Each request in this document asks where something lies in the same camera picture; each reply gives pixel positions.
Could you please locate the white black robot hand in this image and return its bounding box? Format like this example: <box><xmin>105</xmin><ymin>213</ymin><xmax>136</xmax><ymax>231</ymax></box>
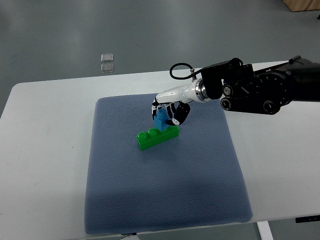
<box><xmin>151</xmin><ymin>78</ymin><xmax>210</xmax><ymax>126</ymax></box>

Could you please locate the small blue block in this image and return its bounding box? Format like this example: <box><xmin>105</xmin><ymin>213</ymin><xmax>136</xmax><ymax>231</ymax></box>
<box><xmin>154</xmin><ymin>108</ymin><xmax>170</xmax><ymax>132</ymax></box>

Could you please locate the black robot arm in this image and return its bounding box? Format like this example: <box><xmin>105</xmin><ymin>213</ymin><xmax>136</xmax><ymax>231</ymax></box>
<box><xmin>199</xmin><ymin>55</ymin><xmax>320</xmax><ymax>115</ymax></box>

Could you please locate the long green block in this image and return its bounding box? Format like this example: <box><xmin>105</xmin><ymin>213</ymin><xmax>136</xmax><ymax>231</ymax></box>
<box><xmin>136</xmin><ymin>126</ymin><xmax>180</xmax><ymax>151</ymax></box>

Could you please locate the lower metal floor plate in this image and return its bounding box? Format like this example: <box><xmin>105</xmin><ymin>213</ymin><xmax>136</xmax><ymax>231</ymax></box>
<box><xmin>100</xmin><ymin>63</ymin><xmax>114</xmax><ymax>73</ymax></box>

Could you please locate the metal floor plate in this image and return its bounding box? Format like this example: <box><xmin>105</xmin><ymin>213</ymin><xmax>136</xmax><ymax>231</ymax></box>
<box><xmin>100</xmin><ymin>53</ymin><xmax>114</xmax><ymax>63</ymax></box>
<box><xmin>100</xmin><ymin>63</ymin><xmax>114</xmax><ymax>73</ymax></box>

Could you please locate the blue grey textured mat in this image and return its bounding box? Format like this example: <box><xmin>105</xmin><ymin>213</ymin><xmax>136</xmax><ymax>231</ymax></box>
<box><xmin>84</xmin><ymin>94</ymin><xmax>253</xmax><ymax>235</ymax></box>

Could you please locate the upper metal floor plate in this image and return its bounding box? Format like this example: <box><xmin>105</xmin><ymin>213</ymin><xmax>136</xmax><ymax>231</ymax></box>
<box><xmin>100</xmin><ymin>53</ymin><xmax>114</xmax><ymax>63</ymax></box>

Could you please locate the wooden furniture corner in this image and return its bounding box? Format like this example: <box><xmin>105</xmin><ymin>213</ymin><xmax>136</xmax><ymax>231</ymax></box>
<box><xmin>283</xmin><ymin>0</ymin><xmax>320</xmax><ymax>12</ymax></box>

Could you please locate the white table leg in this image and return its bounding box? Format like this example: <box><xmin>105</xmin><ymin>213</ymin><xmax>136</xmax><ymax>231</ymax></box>
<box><xmin>256</xmin><ymin>221</ymin><xmax>274</xmax><ymax>240</ymax></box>

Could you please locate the black table control panel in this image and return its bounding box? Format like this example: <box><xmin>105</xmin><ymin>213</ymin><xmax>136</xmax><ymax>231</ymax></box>
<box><xmin>295</xmin><ymin>215</ymin><xmax>320</xmax><ymax>224</ymax></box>

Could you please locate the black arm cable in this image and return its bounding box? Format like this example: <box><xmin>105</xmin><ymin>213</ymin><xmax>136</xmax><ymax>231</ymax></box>
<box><xmin>169</xmin><ymin>62</ymin><xmax>203</xmax><ymax>81</ymax></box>

